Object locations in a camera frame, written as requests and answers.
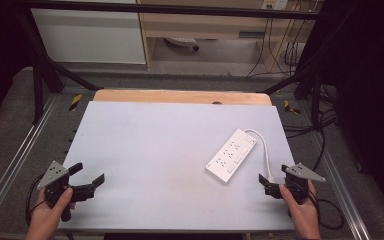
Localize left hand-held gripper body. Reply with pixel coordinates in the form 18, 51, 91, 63
36, 160, 96, 223

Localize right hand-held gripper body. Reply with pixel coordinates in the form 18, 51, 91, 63
264, 162, 327, 205

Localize person's right hand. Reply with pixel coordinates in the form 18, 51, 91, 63
278, 179, 322, 240

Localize person's left hand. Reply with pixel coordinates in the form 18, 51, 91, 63
24, 187, 76, 240

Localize white power strip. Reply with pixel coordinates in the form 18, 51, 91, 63
205, 128, 259, 184

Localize white table board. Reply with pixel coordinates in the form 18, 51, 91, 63
57, 101, 296, 233

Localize black curtain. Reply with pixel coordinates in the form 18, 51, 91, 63
0, 0, 36, 129
308, 0, 384, 219

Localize wooden table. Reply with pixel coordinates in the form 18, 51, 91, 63
92, 88, 273, 107

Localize white cabinet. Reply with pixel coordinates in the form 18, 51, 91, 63
30, 0, 147, 65

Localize grey chair base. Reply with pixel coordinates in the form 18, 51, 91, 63
164, 36, 201, 52

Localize light wooden desk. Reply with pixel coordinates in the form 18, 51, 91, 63
136, 0, 316, 72

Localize white power strip cable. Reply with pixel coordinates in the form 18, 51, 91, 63
244, 128, 276, 184

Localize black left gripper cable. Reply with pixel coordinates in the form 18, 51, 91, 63
25, 173, 48, 227

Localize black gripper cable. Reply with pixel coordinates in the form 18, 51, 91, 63
308, 188, 345, 231
25, 173, 48, 227

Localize aluminium rail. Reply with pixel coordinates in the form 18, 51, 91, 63
308, 131, 372, 240
0, 94, 60, 228

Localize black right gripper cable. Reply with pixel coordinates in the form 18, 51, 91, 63
308, 188, 345, 231

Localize black floor cables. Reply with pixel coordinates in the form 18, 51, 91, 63
282, 84, 340, 173

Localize black hanging cables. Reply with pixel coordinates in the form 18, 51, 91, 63
245, 17, 303, 78

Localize white wall socket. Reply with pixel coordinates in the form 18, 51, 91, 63
260, 0, 290, 11

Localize black metal frame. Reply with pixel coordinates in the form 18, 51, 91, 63
14, 0, 328, 126

